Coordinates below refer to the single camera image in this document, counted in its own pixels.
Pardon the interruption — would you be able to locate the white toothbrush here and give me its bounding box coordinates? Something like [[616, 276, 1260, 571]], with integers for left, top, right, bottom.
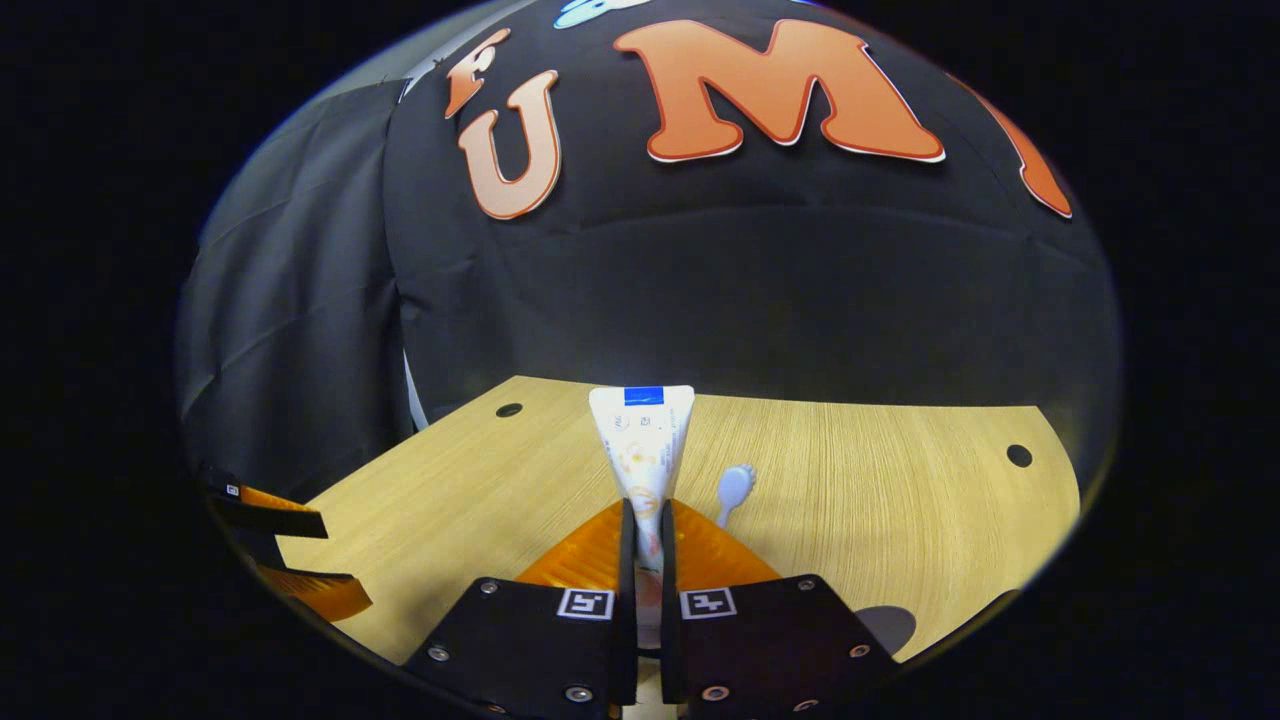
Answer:
[[715, 464, 757, 529]]

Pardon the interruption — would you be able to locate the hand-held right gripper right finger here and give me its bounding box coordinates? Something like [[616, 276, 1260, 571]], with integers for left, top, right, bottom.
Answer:
[[660, 498, 901, 720]]

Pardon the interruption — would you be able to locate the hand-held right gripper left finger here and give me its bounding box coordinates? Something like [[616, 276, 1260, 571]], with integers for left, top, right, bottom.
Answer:
[[403, 498, 638, 720]]

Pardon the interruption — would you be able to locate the dark round coaster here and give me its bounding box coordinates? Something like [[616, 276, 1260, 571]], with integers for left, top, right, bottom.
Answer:
[[855, 605, 918, 656]]

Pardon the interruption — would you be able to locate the black backdrop cloth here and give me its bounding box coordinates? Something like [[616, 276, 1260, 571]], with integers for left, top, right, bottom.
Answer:
[[178, 0, 1121, 501]]

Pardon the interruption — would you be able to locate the white toothpaste tube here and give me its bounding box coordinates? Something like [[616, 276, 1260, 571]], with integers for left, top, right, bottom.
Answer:
[[588, 385, 696, 651]]

